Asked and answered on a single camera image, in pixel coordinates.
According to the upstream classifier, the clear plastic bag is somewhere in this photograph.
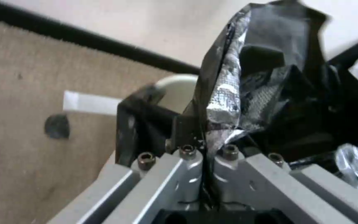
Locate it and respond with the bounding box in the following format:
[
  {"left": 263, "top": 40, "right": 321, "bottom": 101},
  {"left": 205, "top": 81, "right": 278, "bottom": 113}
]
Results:
[{"left": 334, "top": 143, "right": 358, "bottom": 197}]

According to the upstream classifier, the white trash bin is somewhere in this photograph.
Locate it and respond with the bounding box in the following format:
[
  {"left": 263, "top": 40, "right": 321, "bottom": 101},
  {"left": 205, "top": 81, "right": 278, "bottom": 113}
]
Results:
[{"left": 155, "top": 74, "right": 199, "bottom": 118}]

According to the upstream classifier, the dark round floor mark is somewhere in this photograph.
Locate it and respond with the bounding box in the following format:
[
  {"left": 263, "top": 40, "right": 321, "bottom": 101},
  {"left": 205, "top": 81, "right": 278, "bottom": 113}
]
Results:
[{"left": 44, "top": 113, "right": 71, "bottom": 140}]

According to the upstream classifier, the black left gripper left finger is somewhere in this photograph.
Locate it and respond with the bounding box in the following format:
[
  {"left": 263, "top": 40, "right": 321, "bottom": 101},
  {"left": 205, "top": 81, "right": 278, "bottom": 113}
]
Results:
[{"left": 47, "top": 114, "right": 206, "bottom": 224}]

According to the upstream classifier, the beige rug with black border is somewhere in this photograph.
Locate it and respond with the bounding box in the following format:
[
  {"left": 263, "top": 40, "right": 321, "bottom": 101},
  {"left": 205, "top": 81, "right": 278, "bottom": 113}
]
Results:
[{"left": 0, "top": 0, "right": 202, "bottom": 224}]

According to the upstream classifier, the white tape strip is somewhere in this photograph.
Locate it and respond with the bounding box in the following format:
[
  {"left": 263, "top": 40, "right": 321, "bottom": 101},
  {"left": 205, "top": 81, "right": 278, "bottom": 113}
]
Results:
[{"left": 63, "top": 91, "right": 121, "bottom": 116}]

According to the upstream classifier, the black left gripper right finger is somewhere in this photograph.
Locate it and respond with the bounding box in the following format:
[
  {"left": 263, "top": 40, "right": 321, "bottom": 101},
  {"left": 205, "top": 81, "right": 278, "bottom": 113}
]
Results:
[{"left": 214, "top": 144, "right": 358, "bottom": 224}]

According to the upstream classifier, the black plastic trash bag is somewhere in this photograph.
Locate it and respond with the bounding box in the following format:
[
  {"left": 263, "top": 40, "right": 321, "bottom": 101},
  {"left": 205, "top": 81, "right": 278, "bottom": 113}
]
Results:
[{"left": 116, "top": 0, "right": 358, "bottom": 208}]

